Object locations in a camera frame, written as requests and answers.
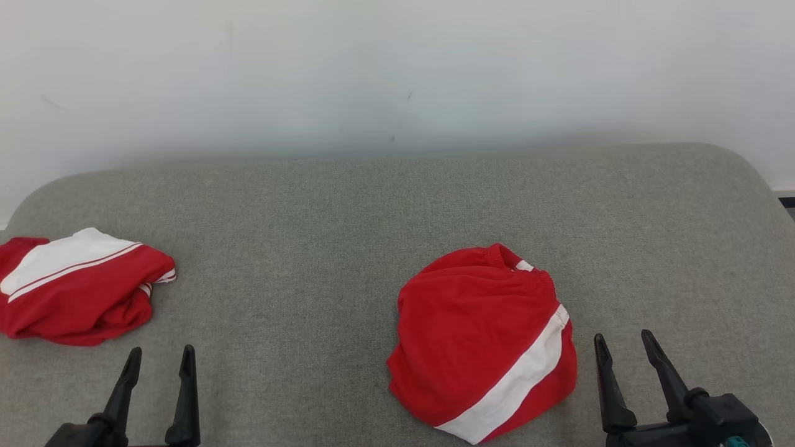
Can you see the red shorts with white stripe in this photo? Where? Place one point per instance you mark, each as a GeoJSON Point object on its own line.
{"type": "Point", "coordinates": [472, 335]}

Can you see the red jersey with white trim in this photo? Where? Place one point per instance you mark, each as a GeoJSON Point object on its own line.
{"type": "Point", "coordinates": [81, 298]}

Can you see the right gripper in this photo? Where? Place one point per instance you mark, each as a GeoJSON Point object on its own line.
{"type": "Point", "coordinates": [658, 437]}

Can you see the grey fabric sofa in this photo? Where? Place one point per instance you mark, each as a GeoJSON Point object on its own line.
{"type": "Point", "coordinates": [298, 248]}

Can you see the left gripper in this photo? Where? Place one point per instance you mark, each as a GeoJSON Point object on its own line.
{"type": "Point", "coordinates": [81, 436]}

